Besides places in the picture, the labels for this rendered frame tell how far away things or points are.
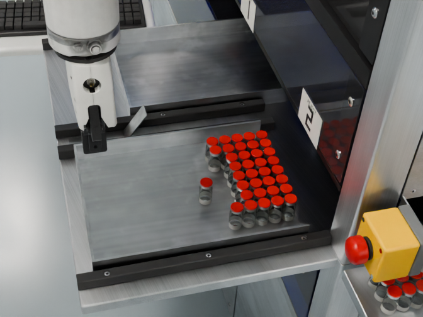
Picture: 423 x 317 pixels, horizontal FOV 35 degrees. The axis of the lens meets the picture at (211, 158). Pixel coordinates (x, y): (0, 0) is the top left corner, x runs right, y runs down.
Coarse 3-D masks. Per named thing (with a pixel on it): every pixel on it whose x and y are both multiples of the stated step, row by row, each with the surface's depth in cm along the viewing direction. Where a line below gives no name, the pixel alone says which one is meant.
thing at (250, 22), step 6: (246, 0) 132; (252, 0) 129; (240, 6) 137; (246, 6) 133; (252, 6) 129; (246, 12) 133; (252, 12) 129; (246, 18) 134; (252, 18) 130; (252, 24) 130; (252, 30) 131
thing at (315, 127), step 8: (304, 96) 109; (304, 104) 110; (312, 104) 107; (304, 112) 110; (304, 120) 111; (312, 120) 107; (320, 120) 104; (312, 128) 108; (320, 128) 105; (312, 136) 108
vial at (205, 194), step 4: (200, 184) 110; (200, 188) 111; (204, 188) 110; (208, 188) 110; (212, 188) 111; (200, 192) 111; (204, 192) 110; (208, 192) 110; (200, 196) 112; (204, 196) 111; (208, 196) 111; (200, 200) 112; (204, 200) 112; (208, 200) 112; (204, 204) 112
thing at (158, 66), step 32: (128, 32) 144; (160, 32) 146; (192, 32) 148; (224, 32) 150; (128, 64) 140; (160, 64) 141; (192, 64) 141; (224, 64) 142; (256, 64) 142; (128, 96) 127; (160, 96) 133; (192, 96) 133; (224, 96) 129; (256, 96) 131
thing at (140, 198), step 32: (224, 128) 123; (256, 128) 125; (96, 160) 119; (128, 160) 119; (160, 160) 120; (192, 160) 120; (96, 192) 113; (128, 192) 114; (160, 192) 114; (192, 192) 114; (224, 192) 115; (96, 224) 108; (128, 224) 109; (160, 224) 109; (192, 224) 109; (224, 224) 110; (256, 224) 110; (288, 224) 110; (96, 256) 104; (128, 256) 100; (160, 256) 102
